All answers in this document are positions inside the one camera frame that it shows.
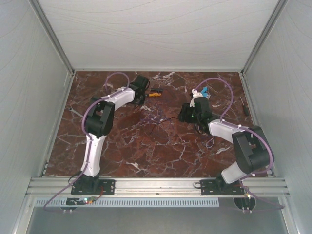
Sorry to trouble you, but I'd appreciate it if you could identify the small black screwdriver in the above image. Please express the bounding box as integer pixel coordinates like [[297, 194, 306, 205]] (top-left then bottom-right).
[[240, 97, 250, 117]]

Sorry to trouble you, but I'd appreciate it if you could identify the yellow handled screwdriver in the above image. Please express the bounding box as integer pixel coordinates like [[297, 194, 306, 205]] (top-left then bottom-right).
[[145, 93, 161, 97]]

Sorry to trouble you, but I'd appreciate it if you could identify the grey slotted cable duct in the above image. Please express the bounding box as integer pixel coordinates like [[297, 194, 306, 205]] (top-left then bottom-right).
[[35, 197, 219, 208]]

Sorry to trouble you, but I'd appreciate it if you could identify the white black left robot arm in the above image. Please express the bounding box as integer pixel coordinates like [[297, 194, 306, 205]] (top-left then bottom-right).
[[81, 75, 150, 194]]

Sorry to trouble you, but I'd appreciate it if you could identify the silver wrench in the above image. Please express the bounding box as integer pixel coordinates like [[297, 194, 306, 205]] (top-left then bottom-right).
[[68, 108, 83, 118]]

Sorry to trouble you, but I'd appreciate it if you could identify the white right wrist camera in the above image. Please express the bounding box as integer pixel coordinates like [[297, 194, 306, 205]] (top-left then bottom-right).
[[190, 89, 203, 107]]

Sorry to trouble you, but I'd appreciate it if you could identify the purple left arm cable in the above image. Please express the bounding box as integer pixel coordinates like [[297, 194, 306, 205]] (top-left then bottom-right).
[[43, 72, 130, 213]]

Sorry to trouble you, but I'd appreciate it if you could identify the black zip tie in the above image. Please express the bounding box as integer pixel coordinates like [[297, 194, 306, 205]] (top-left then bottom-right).
[[150, 117, 179, 135]]

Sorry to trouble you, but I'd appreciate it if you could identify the black left mount plate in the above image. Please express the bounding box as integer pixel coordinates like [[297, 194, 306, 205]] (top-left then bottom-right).
[[71, 179, 116, 195]]

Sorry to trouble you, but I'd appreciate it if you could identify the black right mount plate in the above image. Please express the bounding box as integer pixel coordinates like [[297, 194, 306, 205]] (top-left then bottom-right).
[[194, 179, 233, 195]]

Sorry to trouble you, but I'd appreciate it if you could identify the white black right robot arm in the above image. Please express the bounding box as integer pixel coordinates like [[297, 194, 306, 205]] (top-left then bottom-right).
[[178, 97, 274, 194]]

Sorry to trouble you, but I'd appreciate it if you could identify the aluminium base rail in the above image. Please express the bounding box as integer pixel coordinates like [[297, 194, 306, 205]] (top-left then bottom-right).
[[26, 177, 290, 197]]

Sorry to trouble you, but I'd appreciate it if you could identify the blue wire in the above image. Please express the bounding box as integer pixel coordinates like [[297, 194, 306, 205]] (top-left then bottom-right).
[[140, 102, 169, 125]]

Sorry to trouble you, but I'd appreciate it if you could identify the blue plastic connector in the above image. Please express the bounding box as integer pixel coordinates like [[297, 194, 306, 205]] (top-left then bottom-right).
[[200, 86, 211, 99]]

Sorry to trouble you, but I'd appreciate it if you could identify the black mount plate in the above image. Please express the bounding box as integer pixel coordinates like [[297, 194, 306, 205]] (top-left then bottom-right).
[[71, 179, 116, 195], [194, 179, 233, 195]]

